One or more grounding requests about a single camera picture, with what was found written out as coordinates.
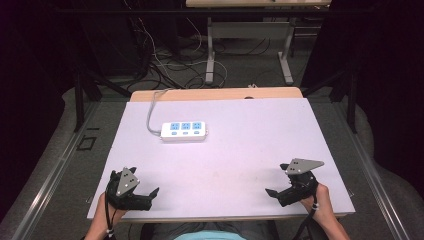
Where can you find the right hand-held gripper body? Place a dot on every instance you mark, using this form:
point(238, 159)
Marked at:
point(301, 181)

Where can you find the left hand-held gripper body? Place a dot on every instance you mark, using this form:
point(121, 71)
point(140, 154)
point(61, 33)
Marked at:
point(124, 186)

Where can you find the person's right hand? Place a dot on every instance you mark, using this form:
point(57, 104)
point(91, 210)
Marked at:
point(318, 203)

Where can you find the person's left hand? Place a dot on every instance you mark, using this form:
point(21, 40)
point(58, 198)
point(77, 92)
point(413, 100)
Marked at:
point(107, 213)

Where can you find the white table cover sheet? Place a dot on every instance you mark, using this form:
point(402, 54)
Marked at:
point(230, 166)

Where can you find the black square floor outlet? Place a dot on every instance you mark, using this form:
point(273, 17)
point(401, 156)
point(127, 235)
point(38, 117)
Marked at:
point(86, 143)

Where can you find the person's torso light blue shirt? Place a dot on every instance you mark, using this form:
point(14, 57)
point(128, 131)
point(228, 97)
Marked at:
point(208, 233)

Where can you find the white power strip blue sockets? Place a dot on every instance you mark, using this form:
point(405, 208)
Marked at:
point(184, 131)

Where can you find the black metal stand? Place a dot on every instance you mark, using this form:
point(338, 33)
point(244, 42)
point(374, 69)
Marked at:
point(83, 96)
point(350, 96)

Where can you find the dark curtain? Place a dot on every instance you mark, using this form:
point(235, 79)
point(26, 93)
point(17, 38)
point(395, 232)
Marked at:
point(33, 83)
point(386, 83)

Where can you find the desk with grey metal legs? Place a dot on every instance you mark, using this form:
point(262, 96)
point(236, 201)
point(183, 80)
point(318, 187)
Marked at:
point(246, 30)

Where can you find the metal floor rail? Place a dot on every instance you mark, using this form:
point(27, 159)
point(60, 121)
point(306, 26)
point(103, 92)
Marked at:
point(53, 176)
point(373, 176)

